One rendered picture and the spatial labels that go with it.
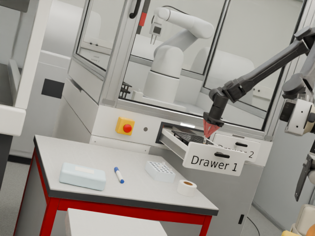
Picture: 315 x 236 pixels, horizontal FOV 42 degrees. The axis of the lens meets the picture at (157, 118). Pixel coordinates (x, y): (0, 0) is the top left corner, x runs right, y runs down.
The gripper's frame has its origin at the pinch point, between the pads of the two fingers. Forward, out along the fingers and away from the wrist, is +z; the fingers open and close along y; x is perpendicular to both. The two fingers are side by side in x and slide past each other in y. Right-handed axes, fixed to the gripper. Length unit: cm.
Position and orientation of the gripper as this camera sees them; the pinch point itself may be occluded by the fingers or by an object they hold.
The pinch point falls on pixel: (206, 135)
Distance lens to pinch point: 186.2
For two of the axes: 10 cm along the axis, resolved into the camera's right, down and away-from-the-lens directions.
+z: -3.3, 9.0, 2.8
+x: -9.0, -2.2, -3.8
